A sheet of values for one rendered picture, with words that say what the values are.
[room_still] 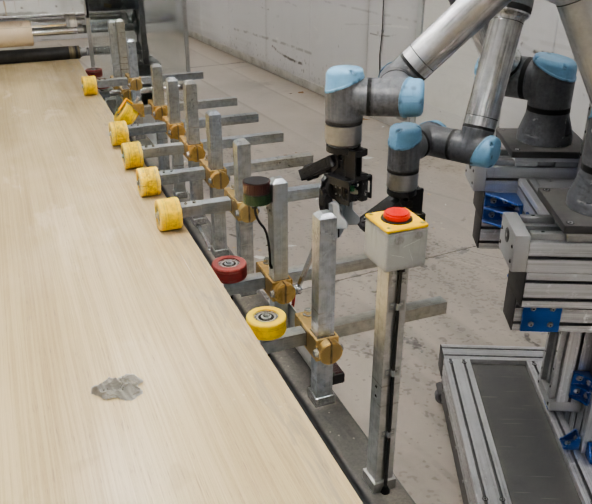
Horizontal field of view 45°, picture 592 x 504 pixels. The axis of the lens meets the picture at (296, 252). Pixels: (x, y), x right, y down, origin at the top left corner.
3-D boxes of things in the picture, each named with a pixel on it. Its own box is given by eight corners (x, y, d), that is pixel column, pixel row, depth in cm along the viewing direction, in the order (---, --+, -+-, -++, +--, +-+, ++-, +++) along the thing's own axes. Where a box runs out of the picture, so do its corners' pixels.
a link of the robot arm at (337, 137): (317, 123, 145) (345, 116, 150) (317, 145, 147) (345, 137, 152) (343, 130, 140) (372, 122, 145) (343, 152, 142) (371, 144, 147)
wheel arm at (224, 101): (235, 103, 281) (235, 96, 280) (237, 105, 279) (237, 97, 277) (142, 112, 269) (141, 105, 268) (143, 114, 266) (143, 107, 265)
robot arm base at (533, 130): (563, 132, 209) (568, 98, 205) (578, 148, 196) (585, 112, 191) (510, 131, 210) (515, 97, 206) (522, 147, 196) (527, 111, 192)
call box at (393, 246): (402, 251, 114) (405, 206, 111) (425, 270, 108) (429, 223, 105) (362, 258, 112) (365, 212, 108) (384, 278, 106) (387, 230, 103)
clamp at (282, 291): (275, 276, 175) (275, 258, 173) (296, 302, 164) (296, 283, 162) (253, 280, 173) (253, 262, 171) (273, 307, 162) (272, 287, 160)
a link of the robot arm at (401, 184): (396, 178, 166) (380, 167, 173) (395, 196, 168) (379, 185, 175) (424, 173, 169) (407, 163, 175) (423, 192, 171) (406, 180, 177)
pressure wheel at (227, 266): (241, 293, 172) (240, 250, 167) (252, 309, 166) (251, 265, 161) (209, 299, 170) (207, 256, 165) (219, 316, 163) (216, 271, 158)
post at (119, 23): (133, 123, 341) (122, 18, 320) (134, 125, 338) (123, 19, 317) (125, 124, 340) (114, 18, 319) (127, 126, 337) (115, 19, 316)
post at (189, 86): (202, 223, 237) (193, 78, 216) (205, 228, 235) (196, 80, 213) (192, 225, 236) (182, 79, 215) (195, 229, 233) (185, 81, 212)
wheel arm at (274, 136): (280, 139, 240) (280, 128, 238) (284, 142, 237) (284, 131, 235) (130, 156, 223) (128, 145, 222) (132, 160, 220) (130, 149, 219)
